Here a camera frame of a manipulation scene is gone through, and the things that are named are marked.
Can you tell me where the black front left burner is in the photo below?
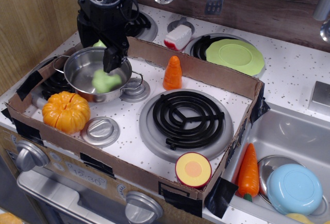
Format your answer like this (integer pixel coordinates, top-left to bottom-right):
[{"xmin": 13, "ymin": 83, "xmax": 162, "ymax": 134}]
[{"xmin": 32, "ymin": 72, "xmax": 74, "ymax": 100}]

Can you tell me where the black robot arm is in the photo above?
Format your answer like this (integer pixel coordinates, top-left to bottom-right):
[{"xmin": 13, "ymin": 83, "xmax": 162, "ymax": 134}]
[{"xmin": 77, "ymin": 0, "xmax": 138, "ymax": 73}]

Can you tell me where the grey stovetop knob front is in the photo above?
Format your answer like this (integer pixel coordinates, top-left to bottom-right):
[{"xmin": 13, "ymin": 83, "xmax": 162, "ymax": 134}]
[{"xmin": 80, "ymin": 117, "xmax": 120, "ymax": 148}]

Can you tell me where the halved toy peach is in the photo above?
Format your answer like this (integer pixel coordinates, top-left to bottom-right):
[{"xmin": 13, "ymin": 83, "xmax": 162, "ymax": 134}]
[{"xmin": 175, "ymin": 152, "xmax": 212, "ymax": 189}]

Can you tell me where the black rear left burner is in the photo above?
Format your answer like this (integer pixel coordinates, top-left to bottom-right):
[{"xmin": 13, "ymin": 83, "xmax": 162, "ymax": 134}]
[{"xmin": 125, "ymin": 11, "xmax": 158, "ymax": 42}]

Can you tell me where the orange toy carrot piece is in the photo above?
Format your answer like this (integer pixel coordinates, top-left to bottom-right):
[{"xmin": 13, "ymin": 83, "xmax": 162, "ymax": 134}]
[{"xmin": 163, "ymin": 56, "xmax": 182, "ymax": 90}]

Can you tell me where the light blue plastic bowl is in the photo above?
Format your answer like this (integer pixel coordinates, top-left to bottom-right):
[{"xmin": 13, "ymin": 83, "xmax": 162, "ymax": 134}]
[{"xmin": 266, "ymin": 164, "xmax": 323, "ymax": 215}]

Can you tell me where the grey stovetop knob centre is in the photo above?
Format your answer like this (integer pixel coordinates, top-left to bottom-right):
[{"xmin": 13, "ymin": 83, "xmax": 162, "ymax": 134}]
[{"xmin": 120, "ymin": 78, "xmax": 151, "ymax": 103}]

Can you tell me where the grey oven knob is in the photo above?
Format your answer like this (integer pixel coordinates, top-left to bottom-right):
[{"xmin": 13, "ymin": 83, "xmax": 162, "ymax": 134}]
[
  {"xmin": 125, "ymin": 191, "xmax": 163, "ymax": 224},
  {"xmin": 16, "ymin": 140, "xmax": 50, "ymax": 172}
]

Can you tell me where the yellow object bottom left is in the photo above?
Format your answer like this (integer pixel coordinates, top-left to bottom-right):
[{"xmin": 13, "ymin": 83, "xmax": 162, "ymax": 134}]
[{"xmin": 0, "ymin": 213, "xmax": 22, "ymax": 224}]

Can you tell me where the grey oven knob right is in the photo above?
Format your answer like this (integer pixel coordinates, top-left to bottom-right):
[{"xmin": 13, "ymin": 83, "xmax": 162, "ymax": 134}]
[{"xmin": 125, "ymin": 191, "xmax": 163, "ymax": 224}]

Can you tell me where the oven clock display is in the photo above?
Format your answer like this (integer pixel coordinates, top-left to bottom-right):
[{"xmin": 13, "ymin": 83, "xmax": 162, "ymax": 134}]
[{"xmin": 65, "ymin": 162, "xmax": 107, "ymax": 189}]

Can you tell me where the grey stovetop knob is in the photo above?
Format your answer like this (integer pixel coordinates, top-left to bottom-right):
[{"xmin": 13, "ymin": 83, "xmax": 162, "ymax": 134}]
[
  {"xmin": 167, "ymin": 17, "xmax": 195, "ymax": 34},
  {"xmin": 80, "ymin": 117, "xmax": 120, "ymax": 148},
  {"xmin": 120, "ymin": 78, "xmax": 151, "ymax": 103}
]

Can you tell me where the grey oven knob left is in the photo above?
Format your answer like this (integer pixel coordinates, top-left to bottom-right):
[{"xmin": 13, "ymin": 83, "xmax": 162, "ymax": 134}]
[{"xmin": 16, "ymin": 140, "xmax": 50, "ymax": 172}]

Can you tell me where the silver faucet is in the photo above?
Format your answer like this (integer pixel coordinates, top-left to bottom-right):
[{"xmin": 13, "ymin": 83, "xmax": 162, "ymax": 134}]
[{"xmin": 313, "ymin": 0, "xmax": 329, "ymax": 21}]

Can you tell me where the black rear right burner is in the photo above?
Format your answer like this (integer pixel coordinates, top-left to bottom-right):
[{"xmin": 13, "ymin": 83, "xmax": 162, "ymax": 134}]
[{"xmin": 184, "ymin": 33, "xmax": 252, "ymax": 60}]

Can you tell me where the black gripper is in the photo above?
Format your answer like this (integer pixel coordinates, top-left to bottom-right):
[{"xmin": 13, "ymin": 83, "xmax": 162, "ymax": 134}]
[{"xmin": 77, "ymin": 0, "xmax": 129, "ymax": 73}]

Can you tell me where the grey stovetop knob rear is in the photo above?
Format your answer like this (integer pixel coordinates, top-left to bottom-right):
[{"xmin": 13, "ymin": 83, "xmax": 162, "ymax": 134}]
[{"xmin": 167, "ymin": 17, "xmax": 195, "ymax": 34}]

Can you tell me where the grey oven door handle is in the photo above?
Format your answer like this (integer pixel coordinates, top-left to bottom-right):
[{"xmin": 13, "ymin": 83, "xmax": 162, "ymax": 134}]
[{"xmin": 17, "ymin": 170, "xmax": 128, "ymax": 223}]

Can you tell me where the brown cardboard fence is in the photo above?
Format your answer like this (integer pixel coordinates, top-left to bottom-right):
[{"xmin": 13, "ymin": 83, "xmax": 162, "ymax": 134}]
[{"xmin": 1, "ymin": 37, "xmax": 266, "ymax": 218}]

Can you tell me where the hanging metal spatula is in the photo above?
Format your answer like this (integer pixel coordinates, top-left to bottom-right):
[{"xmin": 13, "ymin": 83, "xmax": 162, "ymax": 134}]
[{"xmin": 204, "ymin": 0, "xmax": 224, "ymax": 15}]

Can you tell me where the hanging metal ladle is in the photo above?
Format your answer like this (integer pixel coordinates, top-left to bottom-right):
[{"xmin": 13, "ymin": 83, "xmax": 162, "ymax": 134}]
[{"xmin": 320, "ymin": 19, "xmax": 330, "ymax": 43}]

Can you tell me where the silver sink basin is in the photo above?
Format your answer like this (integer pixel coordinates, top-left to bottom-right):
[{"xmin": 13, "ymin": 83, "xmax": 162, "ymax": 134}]
[{"xmin": 223, "ymin": 104, "xmax": 329, "ymax": 223}]

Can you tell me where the pale green toy ball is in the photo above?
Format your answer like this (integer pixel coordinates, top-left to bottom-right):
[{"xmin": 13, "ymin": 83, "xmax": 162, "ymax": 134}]
[{"xmin": 93, "ymin": 40, "xmax": 106, "ymax": 47}]

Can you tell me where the red white toy slice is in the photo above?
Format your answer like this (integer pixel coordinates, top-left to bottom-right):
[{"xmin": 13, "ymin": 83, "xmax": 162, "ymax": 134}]
[{"xmin": 164, "ymin": 25, "xmax": 192, "ymax": 51}]

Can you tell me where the yellow toy in sink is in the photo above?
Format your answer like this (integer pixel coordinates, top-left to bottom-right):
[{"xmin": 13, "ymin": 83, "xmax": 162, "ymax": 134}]
[{"xmin": 286, "ymin": 213, "xmax": 314, "ymax": 224}]

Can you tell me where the light green plastic plate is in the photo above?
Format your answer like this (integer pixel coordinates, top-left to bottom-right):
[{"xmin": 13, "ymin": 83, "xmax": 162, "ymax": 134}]
[{"xmin": 205, "ymin": 39, "xmax": 265, "ymax": 76}]

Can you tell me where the black front right burner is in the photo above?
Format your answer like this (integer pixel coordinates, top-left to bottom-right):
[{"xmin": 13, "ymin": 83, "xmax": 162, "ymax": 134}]
[{"xmin": 139, "ymin": 89, "xmax": 234, "ymax": 163}]

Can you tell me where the orange toy pumpkin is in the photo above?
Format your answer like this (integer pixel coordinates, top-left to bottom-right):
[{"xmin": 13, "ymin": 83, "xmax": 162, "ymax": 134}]
[{"xmin": 42, "ymin": 91, "xmax": 91, "ymax": 135}]

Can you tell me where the stainless steel pot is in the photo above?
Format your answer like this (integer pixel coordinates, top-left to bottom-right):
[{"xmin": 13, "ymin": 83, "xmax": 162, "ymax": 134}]
[{"xmin": 53, "ymin": 47, "xmax": 134, "ymax": 103}]

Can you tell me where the black burner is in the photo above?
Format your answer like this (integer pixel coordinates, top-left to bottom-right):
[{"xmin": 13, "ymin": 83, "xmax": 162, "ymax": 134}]
[
  {"xmin": 125, "ymin": 11, "xmax": 158, "ymax": 42},
  {"xmin": 139, "ymin": 89, "xmax": 234, "ymax": 163},
  {"xmin": 184, "ymin": 33, "xmax": 252, "ymax": 60},
  {"xmin": 32, "ymin": 72, "xmax": 74, "ymax": 100}
]

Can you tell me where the green toy broccoli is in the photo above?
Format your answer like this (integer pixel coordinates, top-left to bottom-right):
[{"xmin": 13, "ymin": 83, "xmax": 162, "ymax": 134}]
[{"xmin": 92, "ymin": 69, "xmax": 122, "ymax": 93}]

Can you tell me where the silver metal lid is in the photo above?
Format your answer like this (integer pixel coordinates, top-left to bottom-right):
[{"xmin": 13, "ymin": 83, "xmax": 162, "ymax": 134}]
[{"xmin": 258, "ymin": 155, "xmax": 329, "ymax": 220}]

